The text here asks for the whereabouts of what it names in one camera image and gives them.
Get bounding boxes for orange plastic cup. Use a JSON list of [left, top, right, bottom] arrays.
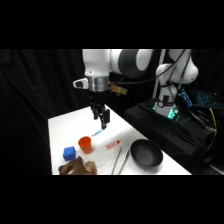
[[77, 135, 93, 155]]

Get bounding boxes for blue backlit keyboard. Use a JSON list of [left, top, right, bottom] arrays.
[[195, 91, 222, 110]]

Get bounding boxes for blue pen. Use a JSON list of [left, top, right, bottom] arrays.
[[91, 129, 104, 137]]

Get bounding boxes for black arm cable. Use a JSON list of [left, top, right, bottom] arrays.
[[109, 49, 188, 86]]

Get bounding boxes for brown plush toy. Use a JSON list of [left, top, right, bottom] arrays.
[[57, 155, 99, 176]]

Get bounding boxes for black curtain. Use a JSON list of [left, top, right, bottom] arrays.
[[0, 49, 224, 176]]

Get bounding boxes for yellow cable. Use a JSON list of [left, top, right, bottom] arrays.
[[208, 107, 218, 138]]

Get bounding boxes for brass coloured wrist connector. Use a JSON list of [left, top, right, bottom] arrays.
[[107, 83, 128, 97]]

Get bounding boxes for black cloth covered stand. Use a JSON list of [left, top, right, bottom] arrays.
[[121, 99, 224, 175]]

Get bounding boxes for metal tongs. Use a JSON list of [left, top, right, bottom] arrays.
[[110, 145, 131, 176]]

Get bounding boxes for blue cube block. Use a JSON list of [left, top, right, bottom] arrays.
[[62, 145, 77, 163]]

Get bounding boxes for red pen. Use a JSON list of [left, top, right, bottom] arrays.
[[104, 139, 122, 151]]

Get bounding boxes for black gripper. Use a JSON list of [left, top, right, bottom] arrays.
[[88, 90, 111, 131]]

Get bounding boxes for black bowl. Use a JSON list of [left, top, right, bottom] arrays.
[[129, 138, 165, 169]]

